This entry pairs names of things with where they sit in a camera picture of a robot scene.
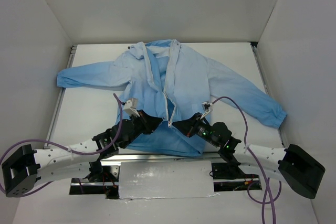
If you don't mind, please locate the light blue zip jacket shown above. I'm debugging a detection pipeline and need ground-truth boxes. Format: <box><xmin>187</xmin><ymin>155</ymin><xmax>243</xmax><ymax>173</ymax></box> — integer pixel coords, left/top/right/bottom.
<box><xmin>56</xmin><ymin>40</ymin><xmax>287</xmax><ymax>157</ymax></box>

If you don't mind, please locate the purple cable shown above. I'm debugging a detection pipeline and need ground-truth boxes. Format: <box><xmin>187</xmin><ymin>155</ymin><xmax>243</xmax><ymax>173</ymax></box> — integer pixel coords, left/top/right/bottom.
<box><xmin>211</xmin><ymin>96</ymin><xmax>283</xmax><ymax>224</ymax></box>
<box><xmin>0</xmin><ymin>93</ymin><xmax>124</xmax><ymax>196</ymax></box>

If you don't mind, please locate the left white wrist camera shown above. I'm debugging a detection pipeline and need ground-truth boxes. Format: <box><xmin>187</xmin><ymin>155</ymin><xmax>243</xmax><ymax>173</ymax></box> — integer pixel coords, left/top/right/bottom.
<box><xmin>123</xmin><ymin>98</ymin><xmax>140</xmax><ymax>118</ymax></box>

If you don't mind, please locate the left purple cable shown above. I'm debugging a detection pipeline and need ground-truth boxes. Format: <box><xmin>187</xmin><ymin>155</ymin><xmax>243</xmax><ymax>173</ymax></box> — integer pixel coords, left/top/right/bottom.
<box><xmin>0</xmin><ymin>93</ymin><xmax>124</xmax><ymax>196</ymax></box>

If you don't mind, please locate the aluminium rail frame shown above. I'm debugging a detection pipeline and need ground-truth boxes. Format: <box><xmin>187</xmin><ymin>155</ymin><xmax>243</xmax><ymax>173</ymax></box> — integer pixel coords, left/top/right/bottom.
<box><xmin>47</xmin><ymin>42</ymin><xmax>282</xmax><ymax>170</ymax></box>

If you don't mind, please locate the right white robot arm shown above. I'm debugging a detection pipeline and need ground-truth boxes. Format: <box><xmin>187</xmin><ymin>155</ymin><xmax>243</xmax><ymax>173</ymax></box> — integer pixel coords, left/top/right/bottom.
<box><xmin>173</xmin><ymin>113</ymin><xmax>326</xmax><ymax>199</ymax></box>

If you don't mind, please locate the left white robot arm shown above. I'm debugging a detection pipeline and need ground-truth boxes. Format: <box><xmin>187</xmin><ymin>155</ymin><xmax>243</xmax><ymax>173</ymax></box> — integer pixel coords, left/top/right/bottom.
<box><xmin>1</xmin><ymin>110</ymin><xmax>163</xmax><ymax>198</ymax></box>

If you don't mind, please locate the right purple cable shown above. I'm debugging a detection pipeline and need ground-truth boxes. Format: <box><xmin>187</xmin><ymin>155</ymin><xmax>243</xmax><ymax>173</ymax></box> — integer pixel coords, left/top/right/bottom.
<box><xmin>211</xmin><ymin>96</ymin><xmax>283</xmax><ymax>224</ymax></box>

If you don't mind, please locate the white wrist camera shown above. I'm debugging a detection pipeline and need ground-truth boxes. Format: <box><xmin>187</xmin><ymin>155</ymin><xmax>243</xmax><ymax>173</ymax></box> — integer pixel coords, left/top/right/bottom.
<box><xmin>201</xmin><ymin>101</ymin><xmax>213</xmax><ymax>120</ymax></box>
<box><xmin>123</xmin><ymin>98</ymin><xmax>140</xmax><ymax>118</ymax></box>

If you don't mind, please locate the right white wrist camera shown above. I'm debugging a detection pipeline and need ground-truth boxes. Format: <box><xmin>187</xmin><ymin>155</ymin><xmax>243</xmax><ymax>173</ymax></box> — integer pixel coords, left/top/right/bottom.
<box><xmin>201</xmin><ymin>101</ymin><xmax>213</xmax><ymax>120</ymax></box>

